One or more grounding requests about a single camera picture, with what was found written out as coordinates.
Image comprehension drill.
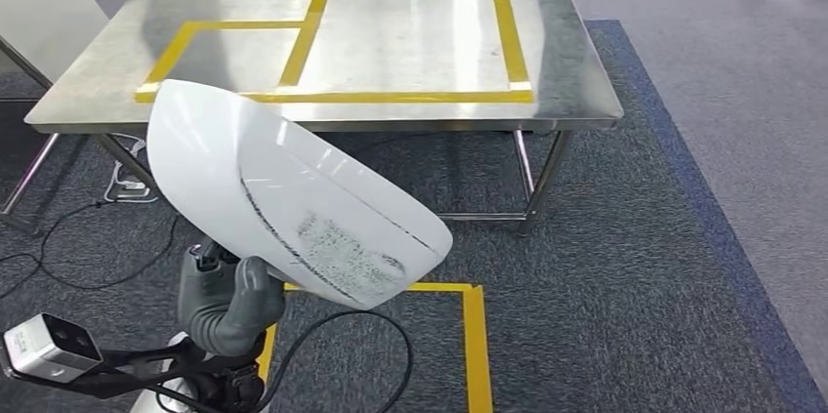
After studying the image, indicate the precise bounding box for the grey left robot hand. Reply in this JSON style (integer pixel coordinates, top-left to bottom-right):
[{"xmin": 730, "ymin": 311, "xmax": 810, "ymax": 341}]
[{"xmin": 177, "ymin": 238, "xmax": 287, "ymax": 358}]

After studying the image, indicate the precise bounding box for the white curved car body part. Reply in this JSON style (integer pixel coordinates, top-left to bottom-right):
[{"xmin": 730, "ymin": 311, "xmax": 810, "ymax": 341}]
[{"xmin": 146, "ymin": 78, "xmax": 454, "ymax": 311}]

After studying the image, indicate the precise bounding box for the steel workbench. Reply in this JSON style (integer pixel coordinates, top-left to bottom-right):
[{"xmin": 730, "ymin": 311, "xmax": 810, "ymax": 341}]
[{"xmin": 0, "ymin": 0, "xmax": 626, "ymax": 238}]

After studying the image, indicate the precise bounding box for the white power strip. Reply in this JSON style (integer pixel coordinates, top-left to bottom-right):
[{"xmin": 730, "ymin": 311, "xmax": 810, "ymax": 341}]
[{"xmin": 103, "ymin": 135, "xmax": 161, "ymax": 206}]

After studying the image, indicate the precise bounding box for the yellow floor tape square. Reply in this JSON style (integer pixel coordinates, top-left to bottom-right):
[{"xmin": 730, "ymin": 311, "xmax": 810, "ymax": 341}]
[{"xmin": 255, "ymin": 280, "xmax": 495, "ymax": 413}]

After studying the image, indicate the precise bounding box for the small yellow tape rectangle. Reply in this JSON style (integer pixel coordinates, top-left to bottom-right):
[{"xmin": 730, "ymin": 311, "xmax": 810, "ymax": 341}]
[{"xmin": 134, "ymin": 20, "xmax": 313, "ymax": 104}]

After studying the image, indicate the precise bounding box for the white desk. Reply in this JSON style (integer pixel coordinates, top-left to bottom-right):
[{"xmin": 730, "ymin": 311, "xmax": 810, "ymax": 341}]
[{"xmin": 0, "ymin": 0, "xmax": 110, "ymax": 89}]

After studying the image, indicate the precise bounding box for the large yellow tape rectangle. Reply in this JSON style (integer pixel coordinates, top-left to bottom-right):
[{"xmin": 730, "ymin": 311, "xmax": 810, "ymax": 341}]
[{"xmin": 277, "ymin": 0, "xmax": 536, "ymax": 105}]

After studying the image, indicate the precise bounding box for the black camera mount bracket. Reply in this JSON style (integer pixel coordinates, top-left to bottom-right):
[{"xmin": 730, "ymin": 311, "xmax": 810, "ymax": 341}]
[{"xmin": 6, "ymin": 339, "xmax": 222, "ymax": 406}]

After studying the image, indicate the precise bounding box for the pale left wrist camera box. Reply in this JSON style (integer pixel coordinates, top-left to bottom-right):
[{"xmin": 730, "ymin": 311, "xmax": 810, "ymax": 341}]
[{"xmin": 1, "ymin": 312, "xmax": 104, "ymax": 386}]

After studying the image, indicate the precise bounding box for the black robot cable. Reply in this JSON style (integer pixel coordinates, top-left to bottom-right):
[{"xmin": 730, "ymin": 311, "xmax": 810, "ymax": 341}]
[{"xmin": 255, "ymin": 310, "xmax": 415, "ymax": 413}]

